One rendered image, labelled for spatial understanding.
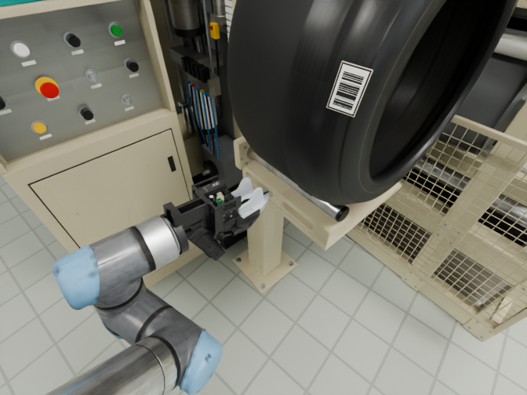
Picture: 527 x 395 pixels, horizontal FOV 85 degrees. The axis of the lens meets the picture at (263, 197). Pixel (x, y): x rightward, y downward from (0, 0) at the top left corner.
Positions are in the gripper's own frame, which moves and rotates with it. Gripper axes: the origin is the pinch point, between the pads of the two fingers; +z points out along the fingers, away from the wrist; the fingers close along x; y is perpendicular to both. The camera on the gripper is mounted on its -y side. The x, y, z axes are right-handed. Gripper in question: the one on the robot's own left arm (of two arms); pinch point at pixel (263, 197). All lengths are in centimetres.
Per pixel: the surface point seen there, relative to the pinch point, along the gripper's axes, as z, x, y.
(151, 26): 8, 63, 17
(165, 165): 5, 62, -32
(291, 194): 17.9, 7.0, -13.2
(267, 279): 37, 26, -97
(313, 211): 18.1, -1.2, -13.2
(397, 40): 7.3, -12.2, 31.0
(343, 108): 1.9, -11.0, 22.9
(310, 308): 43, 0, -97
